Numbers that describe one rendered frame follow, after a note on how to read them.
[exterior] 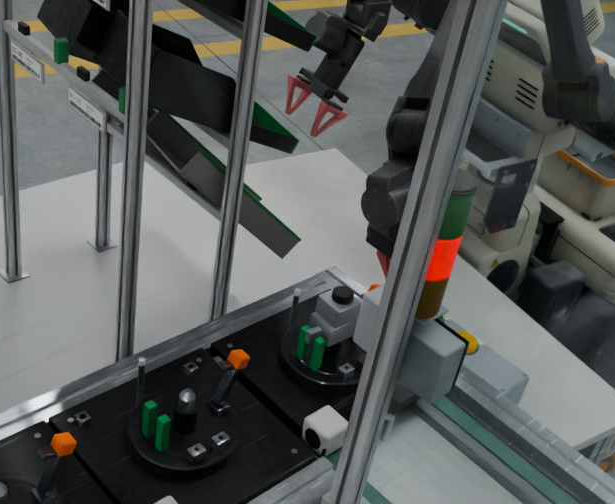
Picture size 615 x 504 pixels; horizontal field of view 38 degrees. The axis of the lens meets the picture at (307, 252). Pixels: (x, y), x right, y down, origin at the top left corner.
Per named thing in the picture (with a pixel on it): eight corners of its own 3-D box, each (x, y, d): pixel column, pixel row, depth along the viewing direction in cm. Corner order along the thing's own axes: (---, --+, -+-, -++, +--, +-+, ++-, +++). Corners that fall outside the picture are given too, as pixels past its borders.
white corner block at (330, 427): (323, 423, 121) (328, 402, 118) (346, 445, 118) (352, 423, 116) (298, 438, 118) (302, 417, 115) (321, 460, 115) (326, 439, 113)
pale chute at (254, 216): (242, 216, 152) (261, 197, 152) (282, 259, 143) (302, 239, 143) (139, 128, 130) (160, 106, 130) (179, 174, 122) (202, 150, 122)
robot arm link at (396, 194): (456, 118, 115) (401, 113, 120) (404, 141, 107) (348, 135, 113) (459, 206, 119) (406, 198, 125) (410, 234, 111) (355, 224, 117)
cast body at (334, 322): (341, 314, 128) (350, 276, 124) (361, 332, 126) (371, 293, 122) (296, 334, 123) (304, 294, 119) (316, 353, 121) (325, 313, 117)
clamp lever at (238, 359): (218, 396, 115) (241, 348, 113) (228, 406, 114) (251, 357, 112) (198, 399, 112) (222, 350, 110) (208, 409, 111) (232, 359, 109)
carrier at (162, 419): (200, 357, 127) (208, 288, 120) (314, 465, 115) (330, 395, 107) (46, 429, 113) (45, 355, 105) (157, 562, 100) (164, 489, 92)
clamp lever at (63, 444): (46, 484, 100) (68, 430, 98) (55, 496, 99) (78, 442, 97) (18, 490, 97) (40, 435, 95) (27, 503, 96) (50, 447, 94)
